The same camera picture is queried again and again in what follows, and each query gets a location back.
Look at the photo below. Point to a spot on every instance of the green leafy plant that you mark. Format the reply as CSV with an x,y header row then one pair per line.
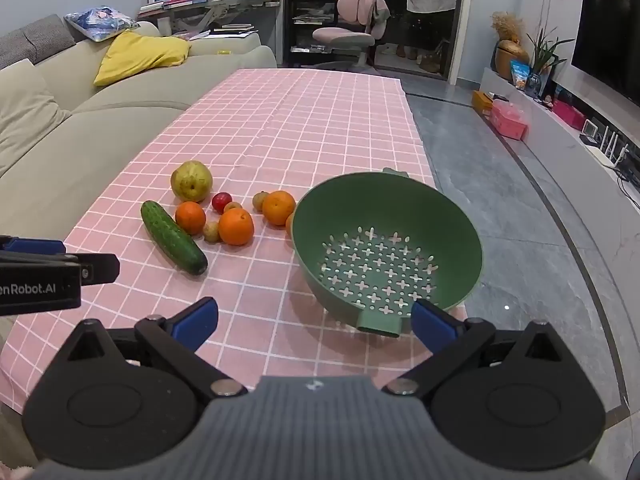
x,y
545,50

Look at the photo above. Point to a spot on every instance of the green cucumber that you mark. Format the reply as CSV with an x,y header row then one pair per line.
x,y
172,236

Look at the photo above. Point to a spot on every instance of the beige sofa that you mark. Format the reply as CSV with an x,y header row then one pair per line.
x,y
125,110

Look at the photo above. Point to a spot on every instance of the dried flower bunch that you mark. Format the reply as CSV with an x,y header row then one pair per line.
x,y
507,25

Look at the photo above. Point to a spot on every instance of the yellow pillow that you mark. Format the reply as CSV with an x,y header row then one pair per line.
x,y
140,55

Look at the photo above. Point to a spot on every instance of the blue snack bag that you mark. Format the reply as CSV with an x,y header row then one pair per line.
x,y
520,75

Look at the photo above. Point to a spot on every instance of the pink office chair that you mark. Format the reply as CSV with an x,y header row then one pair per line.
x,y
350,10

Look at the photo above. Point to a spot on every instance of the red cherry tomato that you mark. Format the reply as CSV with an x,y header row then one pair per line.
x,y
221,201

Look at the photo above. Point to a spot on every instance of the stack of books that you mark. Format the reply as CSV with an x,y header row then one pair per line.
x,y
167,4

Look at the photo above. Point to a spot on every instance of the small black device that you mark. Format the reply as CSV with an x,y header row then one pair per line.
x,y
590,135

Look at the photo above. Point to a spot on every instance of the orange box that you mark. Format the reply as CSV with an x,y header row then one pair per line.
x,y
482,102

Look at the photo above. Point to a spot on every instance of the grey television cabinet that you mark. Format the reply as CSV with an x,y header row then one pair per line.
x,y
555,160

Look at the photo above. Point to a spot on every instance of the magenta box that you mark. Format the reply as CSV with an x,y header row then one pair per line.
x,y
567,112

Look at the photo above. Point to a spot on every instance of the pink checked tablecloth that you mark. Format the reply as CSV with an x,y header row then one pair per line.
x,y
300,135

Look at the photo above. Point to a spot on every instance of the black shelf unit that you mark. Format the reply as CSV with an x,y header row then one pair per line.
x,y
310,25

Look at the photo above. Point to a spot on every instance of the grey cushion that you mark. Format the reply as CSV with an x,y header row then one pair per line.
x,y
30,40

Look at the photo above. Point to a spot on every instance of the golden round vase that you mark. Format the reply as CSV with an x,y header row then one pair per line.
x,y
510,55

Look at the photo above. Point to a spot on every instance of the printed blue pillow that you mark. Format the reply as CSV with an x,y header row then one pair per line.
x,y
100,20

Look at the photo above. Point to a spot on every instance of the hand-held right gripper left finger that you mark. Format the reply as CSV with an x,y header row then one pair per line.
x,y
197,321

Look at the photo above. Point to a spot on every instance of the glass plant vase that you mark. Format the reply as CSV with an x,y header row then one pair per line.
x,y
534,84

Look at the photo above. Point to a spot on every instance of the white router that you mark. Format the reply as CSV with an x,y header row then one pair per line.
x,y
612,152

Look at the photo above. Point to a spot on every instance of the orange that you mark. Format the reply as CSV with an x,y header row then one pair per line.
x,y
279,207
190,217
236,226
289,225

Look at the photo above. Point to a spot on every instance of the yellow-green pear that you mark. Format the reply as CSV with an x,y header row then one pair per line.
x,y
191,181

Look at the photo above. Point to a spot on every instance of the grey cluttered desk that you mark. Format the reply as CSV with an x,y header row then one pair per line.
x,y
225,7

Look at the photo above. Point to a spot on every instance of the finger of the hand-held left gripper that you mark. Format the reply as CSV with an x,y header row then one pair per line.
x,y
35,246
100,269

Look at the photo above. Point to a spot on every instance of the brown kiwi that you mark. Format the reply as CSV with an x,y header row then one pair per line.
x,y
259,200

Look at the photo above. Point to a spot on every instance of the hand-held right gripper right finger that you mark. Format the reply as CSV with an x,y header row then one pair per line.
x,y
432,327

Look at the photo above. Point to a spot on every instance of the pink box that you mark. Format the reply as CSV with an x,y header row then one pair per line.
x,y
507,120

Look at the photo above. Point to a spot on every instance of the black television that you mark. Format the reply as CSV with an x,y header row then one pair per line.
x,y
607,40

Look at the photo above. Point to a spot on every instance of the beige cushion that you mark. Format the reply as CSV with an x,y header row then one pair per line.
x,y
20,105

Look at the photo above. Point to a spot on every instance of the green plastic colander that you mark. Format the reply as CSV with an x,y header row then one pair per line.
x,y
387,245

